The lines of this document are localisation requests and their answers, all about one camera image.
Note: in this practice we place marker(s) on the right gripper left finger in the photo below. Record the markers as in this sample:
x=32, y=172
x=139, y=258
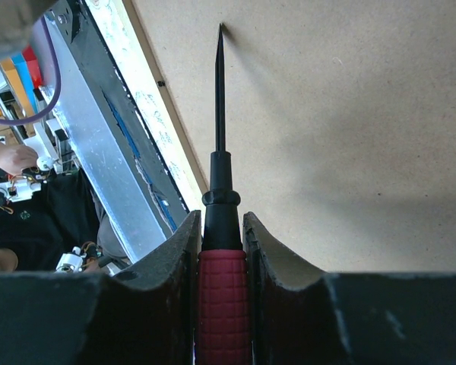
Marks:
x=143, y=315

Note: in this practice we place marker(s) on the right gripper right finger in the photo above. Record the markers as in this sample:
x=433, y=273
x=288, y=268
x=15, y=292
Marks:
x=304, y=315

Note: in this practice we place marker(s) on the red black screwdriver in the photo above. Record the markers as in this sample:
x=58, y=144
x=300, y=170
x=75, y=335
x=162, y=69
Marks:
x=222, y=333

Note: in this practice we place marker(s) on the wooden picture frame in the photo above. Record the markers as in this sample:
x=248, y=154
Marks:
x=340, y=118

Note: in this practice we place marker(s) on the person in black shirt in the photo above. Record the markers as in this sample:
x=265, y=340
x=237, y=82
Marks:
x=65, y=213

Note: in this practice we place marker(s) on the white teleoperation leader device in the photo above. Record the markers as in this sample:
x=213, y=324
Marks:
x=21, y=188

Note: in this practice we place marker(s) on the floral patterned table mat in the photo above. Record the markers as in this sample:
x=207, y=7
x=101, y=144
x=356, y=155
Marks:
x=124, y=43

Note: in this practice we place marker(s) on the aluminium front rail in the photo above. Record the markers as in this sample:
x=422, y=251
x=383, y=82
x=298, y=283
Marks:
x=105, y=156

